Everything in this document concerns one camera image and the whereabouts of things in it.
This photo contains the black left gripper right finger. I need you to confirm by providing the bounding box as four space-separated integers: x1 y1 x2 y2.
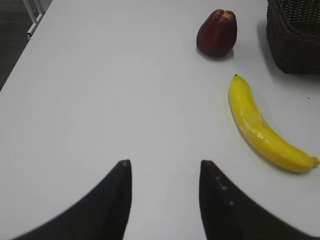
199 160 314 240

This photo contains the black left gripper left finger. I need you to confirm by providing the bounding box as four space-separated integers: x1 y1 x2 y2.
18 159 132 240

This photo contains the black wicker basket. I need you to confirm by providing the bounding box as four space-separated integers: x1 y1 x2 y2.
266 0 320 75

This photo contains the yellow banana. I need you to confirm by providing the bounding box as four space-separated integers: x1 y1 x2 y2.
228 75 320 173

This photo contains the dark red wax apple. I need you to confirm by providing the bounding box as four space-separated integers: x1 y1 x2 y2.
196 9 238 58

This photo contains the white metal frame leg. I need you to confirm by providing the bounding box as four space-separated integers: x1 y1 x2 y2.
22 0 52 39

